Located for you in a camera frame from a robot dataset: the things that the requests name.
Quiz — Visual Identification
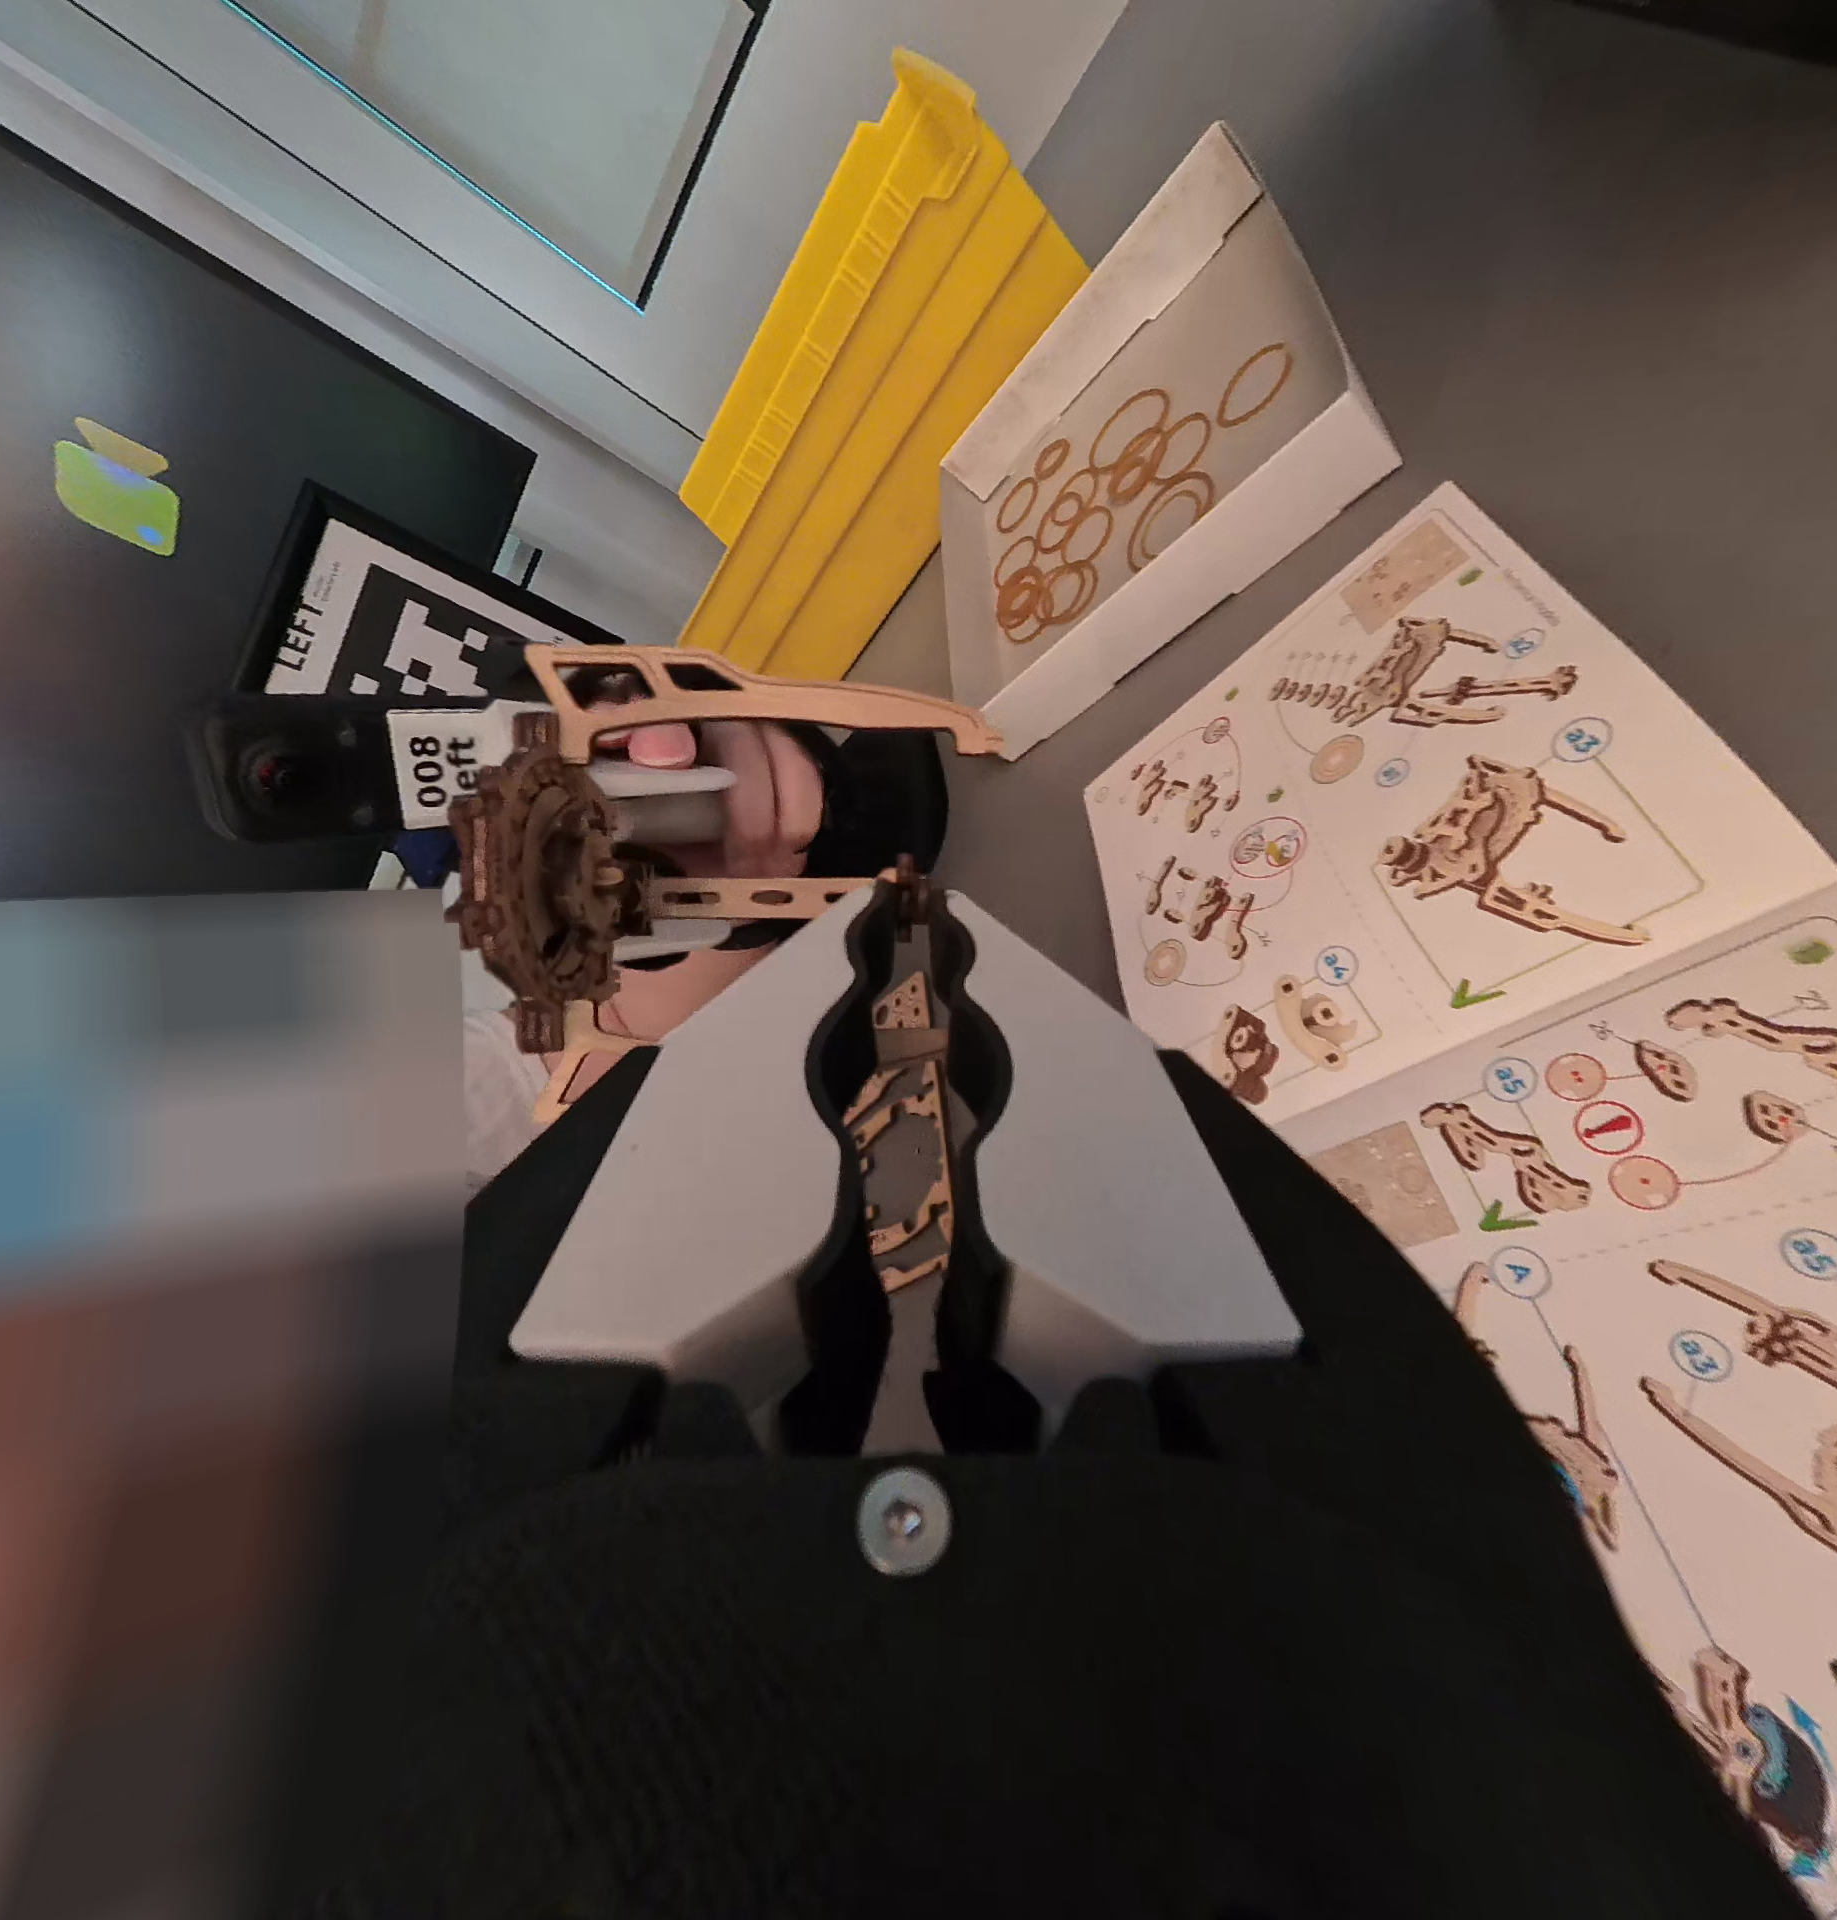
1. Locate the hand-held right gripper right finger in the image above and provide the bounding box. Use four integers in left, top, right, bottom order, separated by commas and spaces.
930, 891, 1305, 1456

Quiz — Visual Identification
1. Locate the person's left forearm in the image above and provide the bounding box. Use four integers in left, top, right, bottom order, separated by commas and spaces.
602, 945, 730, 1047

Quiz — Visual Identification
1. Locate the yellow plastic bin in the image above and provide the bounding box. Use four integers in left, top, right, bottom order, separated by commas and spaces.
677, 45, 1092, 693

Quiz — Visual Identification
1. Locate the person's left hand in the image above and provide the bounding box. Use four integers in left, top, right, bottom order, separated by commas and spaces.
626, 719, 836, 884

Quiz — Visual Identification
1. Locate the green sticker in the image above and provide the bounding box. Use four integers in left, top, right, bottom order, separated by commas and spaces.
52, 420, 182, 558

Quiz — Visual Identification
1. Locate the wooden model assembly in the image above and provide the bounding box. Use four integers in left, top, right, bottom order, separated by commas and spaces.
446, 642, 1006, 1306

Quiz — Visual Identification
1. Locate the white window frame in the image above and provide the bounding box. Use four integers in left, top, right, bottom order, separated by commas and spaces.
0, 0, 776, 452

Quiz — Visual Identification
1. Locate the pile of rubber bands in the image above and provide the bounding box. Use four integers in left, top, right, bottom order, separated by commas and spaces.
993, 344, 1298, 646

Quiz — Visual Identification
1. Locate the dark panel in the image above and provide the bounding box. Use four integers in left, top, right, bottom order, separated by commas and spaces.
0, 105, 538, 902

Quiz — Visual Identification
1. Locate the white cardboard box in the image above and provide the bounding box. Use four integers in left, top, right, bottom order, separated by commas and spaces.
941, 122, 1403, 762

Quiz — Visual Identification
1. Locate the black framed marker sign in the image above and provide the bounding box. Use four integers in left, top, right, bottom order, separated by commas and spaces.
235, 480, 627, 708

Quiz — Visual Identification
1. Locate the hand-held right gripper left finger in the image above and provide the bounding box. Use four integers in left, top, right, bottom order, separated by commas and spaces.
505, 885, 895, 1457

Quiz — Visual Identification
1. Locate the instruction booklet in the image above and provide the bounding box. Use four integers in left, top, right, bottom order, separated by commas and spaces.
1082, 480, 1837, 1920

